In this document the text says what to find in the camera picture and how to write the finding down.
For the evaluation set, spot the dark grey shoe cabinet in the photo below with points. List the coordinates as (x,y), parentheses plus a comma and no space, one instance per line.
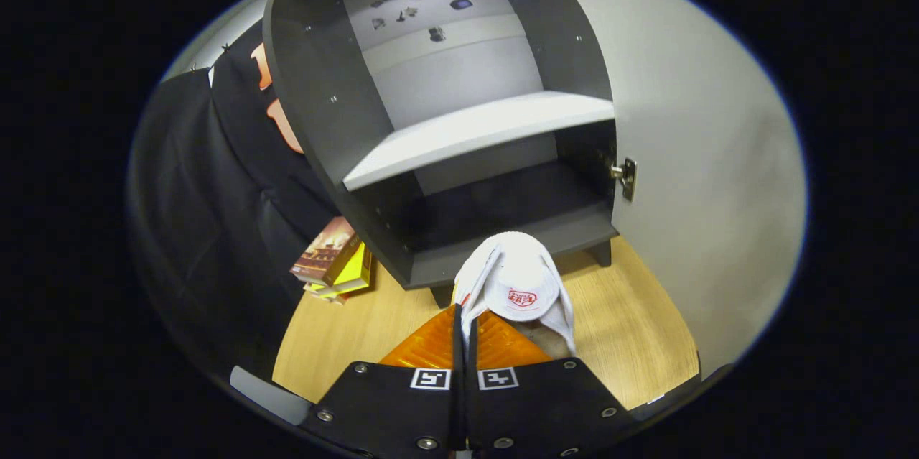
(316,85)

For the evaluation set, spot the white shoe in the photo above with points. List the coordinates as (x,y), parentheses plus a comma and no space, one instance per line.
(520,279)

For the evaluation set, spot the white cabinet shelf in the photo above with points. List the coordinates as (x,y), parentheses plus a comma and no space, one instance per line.
(467,132)

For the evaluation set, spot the metal door hinge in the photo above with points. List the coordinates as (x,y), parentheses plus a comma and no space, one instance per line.
(628,175)

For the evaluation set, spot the yellow book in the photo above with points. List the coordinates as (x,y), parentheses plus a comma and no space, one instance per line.
(355,272)

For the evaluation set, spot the brown book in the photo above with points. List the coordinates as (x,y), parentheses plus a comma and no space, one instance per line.
(323,251)

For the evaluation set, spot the black backdrop cloth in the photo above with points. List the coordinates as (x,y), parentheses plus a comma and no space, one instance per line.
(201,193)

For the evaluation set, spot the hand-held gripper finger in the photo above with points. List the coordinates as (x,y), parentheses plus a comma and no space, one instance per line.
(457,373)
(472,387)

